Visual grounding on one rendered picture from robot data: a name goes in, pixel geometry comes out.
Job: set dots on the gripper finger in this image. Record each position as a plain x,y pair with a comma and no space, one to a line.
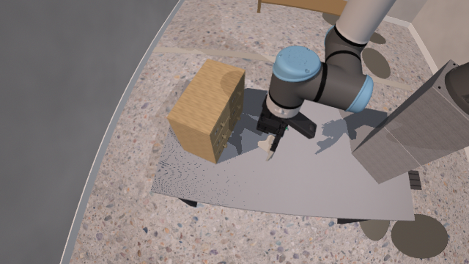
268,146

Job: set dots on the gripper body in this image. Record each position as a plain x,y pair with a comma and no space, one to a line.
269,123

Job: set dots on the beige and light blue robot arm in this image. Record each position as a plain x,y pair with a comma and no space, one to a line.
339,82

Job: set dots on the wooden chest of drawers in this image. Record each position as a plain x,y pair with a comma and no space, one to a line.
198,109

